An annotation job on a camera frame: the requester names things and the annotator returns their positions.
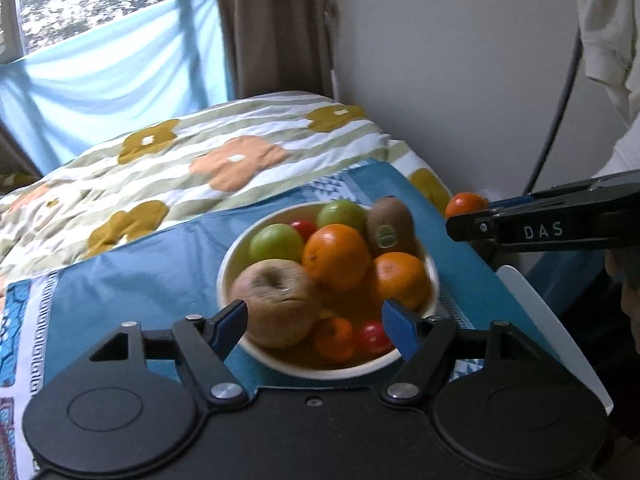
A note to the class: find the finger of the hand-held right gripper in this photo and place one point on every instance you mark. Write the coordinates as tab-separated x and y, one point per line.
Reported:
472	229
540	197

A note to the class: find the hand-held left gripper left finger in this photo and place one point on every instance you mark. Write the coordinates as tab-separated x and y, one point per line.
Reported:
232	317

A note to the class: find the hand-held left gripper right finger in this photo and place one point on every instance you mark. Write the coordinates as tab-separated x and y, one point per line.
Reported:
400	321

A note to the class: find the small mandarin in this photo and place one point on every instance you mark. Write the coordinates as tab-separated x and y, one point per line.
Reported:
334	340
465	204

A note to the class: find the red cherry tomato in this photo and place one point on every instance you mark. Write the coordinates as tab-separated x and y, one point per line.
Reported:
303	229
372	337

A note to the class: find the large orange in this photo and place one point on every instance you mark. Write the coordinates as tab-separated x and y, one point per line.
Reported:
337	257
402	280

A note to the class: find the brown wrinkled apple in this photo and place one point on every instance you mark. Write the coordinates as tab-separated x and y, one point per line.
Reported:
272	300

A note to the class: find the kiwi with green sticker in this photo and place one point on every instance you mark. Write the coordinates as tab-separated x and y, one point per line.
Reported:
395	215

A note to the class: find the cream bowl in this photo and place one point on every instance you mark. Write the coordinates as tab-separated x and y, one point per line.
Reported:
300	367

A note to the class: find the green round fruit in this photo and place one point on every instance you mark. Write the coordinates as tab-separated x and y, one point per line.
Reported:
340	215
272	242

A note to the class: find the blue printed cloth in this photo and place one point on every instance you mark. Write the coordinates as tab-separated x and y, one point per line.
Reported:
150	270

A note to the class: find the white board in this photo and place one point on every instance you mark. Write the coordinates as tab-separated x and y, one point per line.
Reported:
550	330

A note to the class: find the floral quilt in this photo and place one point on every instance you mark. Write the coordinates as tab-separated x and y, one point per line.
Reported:
175	170

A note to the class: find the white garment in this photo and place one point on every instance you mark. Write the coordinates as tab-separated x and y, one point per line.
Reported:
610	20

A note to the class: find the light blue curtain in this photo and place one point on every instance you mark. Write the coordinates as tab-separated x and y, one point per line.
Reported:
100	75

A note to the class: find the brown curtain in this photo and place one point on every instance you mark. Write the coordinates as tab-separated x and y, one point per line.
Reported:
270	25

